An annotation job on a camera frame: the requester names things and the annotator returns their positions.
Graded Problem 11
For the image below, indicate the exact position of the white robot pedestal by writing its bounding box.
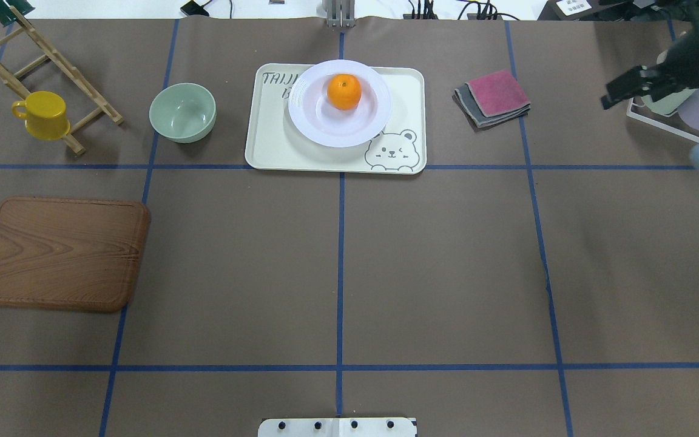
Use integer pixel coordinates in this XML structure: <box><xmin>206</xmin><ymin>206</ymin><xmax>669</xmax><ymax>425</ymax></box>
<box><xmin>257</xmin><ymin>417</ymin><xmax>418</xmax><ymax>436</ymax></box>

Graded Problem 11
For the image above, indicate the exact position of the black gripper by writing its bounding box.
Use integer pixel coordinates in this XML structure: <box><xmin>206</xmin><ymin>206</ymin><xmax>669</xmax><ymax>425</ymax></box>
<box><xmin>600</xmin><ymin>28</ymin><xmax>699</xmax><ymax>110</ymax></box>

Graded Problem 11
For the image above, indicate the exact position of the green bowl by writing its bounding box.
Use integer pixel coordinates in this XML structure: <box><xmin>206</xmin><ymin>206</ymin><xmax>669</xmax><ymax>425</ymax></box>
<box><xmin>148</xmin><ymin>83</ymin><xmax>217</xmax><ymax>144</ymax></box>

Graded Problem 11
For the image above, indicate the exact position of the grey cloth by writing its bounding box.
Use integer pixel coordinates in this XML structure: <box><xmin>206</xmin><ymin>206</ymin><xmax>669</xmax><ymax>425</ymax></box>
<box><xmin>454</xmin><ymin>84</ymin><xmax>530</xmax><ymax>129</ymax></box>

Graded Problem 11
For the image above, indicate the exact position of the pink cloth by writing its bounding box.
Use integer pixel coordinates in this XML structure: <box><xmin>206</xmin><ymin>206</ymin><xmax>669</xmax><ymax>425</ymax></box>
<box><xmin>466</xmin><ymin>69</ymin><xmax>530</xmax><ymax>117</ymax></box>

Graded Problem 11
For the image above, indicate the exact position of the green cup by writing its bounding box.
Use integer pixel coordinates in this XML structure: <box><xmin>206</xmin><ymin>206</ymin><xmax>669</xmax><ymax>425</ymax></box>
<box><xmin>641</xmin><ymin>88</ymin><xmax>697</xmax><ymax>117</ymax></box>

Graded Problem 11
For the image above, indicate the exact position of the yellow mug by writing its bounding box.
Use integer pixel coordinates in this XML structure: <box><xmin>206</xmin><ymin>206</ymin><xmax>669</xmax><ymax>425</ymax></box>
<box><xmin>11</xmin><ymin>90</ymin><xmax>70</xmax><ymax>141</ymax></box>

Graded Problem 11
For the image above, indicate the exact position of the orange fruit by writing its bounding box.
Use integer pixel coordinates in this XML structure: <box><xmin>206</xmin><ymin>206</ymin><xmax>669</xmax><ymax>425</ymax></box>
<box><xmin>326</xmin><ymin>73</ymin><xmax>363</xmax><ymax>110</ymax></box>

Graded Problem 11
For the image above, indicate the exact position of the dark green mug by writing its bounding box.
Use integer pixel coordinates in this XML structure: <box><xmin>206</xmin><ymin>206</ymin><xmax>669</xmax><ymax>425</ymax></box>
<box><xmin>0</xmin><ymin>0</ymin><xmax>35</xmax><ymax>27</ymax></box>

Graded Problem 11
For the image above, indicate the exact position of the wooden cutting board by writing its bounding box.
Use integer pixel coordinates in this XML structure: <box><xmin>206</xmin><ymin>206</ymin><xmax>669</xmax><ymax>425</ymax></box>
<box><xmin>0</xmin><ymin>196</ymin><xmax>150</xmax><ymax>313</ymax></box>

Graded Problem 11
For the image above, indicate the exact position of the wooden dish rack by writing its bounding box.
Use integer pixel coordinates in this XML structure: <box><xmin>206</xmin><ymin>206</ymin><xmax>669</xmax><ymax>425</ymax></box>
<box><xmin>0</xmin><ymin>6</ymin><xmax>124</xmax><ymax>155</ymax></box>

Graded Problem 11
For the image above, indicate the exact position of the white cup rack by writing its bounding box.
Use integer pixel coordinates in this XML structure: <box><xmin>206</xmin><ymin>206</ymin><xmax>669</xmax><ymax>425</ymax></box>
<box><xmin>626</xmin><ymin>97</ymin><xmax>699</xmax><ymax>142</ymax></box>

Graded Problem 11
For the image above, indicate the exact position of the white round plate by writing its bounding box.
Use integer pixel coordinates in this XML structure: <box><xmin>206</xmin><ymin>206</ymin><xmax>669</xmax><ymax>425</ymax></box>
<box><xmin>288</xmin><ymin>59</ymin><xmax>392</xmax><ymax>147</ymax></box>

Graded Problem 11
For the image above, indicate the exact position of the aluminium frame post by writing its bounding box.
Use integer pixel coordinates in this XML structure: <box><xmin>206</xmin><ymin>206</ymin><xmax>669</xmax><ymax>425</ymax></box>
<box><xmin>322</xmin><ymin>0</ymin><xmax>357</xmax><ymax>29</ymax></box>

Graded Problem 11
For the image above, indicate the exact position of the cream bear tray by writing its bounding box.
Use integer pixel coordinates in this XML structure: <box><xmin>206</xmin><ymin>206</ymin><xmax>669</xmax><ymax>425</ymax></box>
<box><xmin>245</xmin><ymin>63</ymin><xmax>427</xmax><ymax>175</ymax></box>

